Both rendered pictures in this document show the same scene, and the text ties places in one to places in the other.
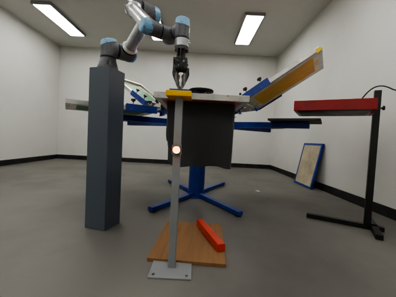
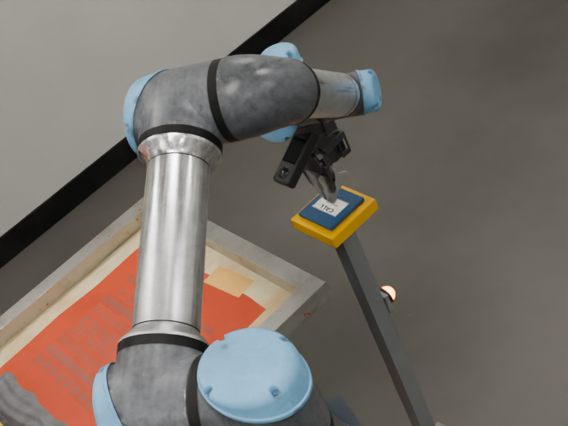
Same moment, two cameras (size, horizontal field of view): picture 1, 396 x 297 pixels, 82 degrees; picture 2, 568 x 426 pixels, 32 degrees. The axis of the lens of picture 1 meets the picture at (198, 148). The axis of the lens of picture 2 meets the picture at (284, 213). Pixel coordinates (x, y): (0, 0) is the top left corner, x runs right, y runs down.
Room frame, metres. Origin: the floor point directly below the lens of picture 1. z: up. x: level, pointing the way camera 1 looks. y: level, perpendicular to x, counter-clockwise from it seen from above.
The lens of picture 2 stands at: (2.00, 1.48, 2.21)
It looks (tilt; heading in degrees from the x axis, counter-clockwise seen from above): 38 degrees down; 243
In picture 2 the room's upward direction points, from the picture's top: 25 degrees counter-clockwise
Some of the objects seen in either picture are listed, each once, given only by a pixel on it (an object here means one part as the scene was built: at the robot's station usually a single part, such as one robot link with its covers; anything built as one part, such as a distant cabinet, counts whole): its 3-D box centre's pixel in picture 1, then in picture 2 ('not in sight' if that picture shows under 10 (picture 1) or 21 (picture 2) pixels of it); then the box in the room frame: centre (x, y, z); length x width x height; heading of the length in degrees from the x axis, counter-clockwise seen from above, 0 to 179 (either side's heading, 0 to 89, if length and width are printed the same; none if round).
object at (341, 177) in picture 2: (177, 80); (336, 182); (1.19, 0.13, 1.01); 0.06 x 0.03 x 0.09; 0
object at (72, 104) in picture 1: (125, 102); not in sight; (2.38, 0.78, 1.05); 1.08 x 0.61 x 0.23; 120
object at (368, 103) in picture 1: (332, 108); not in sight; (2.13, -1.23, 1.06); 0.61 x 0.46 x 0.12; 60
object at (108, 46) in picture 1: (109, 48); (259, 395); (1.75, 0.71, 1.37); 0.13 x 0.12 x 0.14; 128
